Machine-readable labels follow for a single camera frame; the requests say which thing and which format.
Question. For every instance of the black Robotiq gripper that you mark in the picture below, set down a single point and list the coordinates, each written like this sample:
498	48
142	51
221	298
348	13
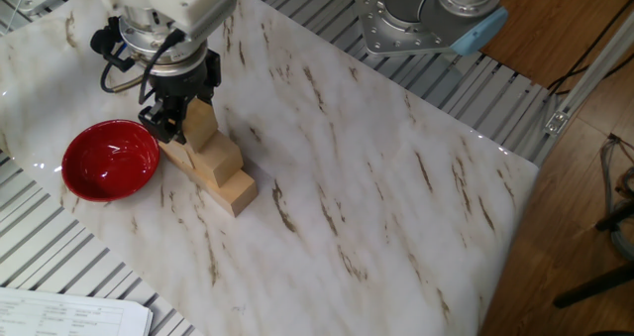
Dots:
178	83

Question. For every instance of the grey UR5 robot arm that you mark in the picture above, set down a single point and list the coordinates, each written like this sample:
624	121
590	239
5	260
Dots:
431	9

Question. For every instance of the white printed paper stack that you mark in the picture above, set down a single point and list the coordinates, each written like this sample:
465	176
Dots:
59	316

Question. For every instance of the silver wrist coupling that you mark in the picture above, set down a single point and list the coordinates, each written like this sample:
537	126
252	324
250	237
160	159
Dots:
158	48

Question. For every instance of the red glossy bowl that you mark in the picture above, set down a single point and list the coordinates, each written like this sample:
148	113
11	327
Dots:
111	160

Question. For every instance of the white marble pattern board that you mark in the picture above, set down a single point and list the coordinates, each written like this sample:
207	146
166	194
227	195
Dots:
347	177

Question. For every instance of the black chair base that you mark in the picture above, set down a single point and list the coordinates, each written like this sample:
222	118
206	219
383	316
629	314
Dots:
594	286

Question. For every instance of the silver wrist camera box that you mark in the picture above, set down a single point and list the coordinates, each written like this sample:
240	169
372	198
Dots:
213	16

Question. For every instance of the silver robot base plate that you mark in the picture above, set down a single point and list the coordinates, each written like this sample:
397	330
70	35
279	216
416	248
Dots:
381	33

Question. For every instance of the aluminium frame profile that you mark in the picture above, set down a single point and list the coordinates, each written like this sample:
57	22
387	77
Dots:
589	76

